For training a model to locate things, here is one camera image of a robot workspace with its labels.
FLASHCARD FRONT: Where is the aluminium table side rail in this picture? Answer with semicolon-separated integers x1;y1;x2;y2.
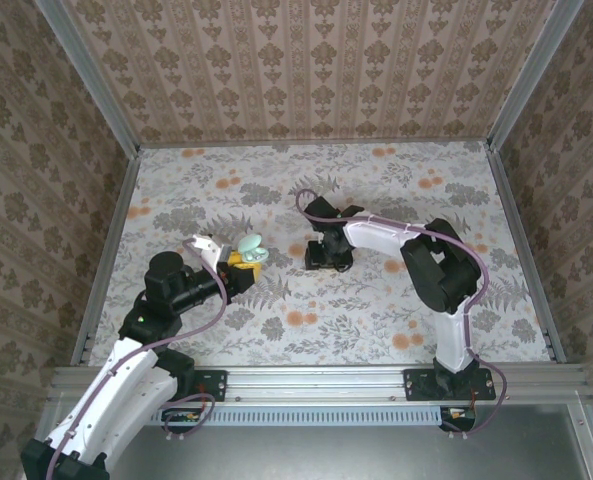
70;147;145;366
485;142;570;364

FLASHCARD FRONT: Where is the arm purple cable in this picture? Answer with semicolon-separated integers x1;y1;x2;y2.
294;187;509;441
47;237;227;480

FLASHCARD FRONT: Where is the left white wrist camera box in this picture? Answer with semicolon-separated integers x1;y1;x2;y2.
190;233;226;275

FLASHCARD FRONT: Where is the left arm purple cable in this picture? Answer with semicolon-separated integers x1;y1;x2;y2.
47;237;227;480

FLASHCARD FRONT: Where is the aluminium frame corner post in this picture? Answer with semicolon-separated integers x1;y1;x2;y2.
34;0;142;157
486;0;586;151

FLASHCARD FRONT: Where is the connector with coloured wires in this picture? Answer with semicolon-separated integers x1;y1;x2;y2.
439;406;477;427
161;407;203;427

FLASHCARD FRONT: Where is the floral patterned table cover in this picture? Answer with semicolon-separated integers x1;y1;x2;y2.
88;141;552;366

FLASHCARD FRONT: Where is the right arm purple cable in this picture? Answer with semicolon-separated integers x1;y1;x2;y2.
294;187;509;441

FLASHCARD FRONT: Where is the grey slotted cable duct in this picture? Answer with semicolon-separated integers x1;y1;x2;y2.
145;405;440;427

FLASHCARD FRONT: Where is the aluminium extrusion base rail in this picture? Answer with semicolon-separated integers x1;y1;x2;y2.
50;364;590;404

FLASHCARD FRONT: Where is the mint green earbud charging case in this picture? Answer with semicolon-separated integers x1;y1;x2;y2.
237;233;270;264

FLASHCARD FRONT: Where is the grey metal sheet panel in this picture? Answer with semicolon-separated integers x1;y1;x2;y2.
23;403;593;480

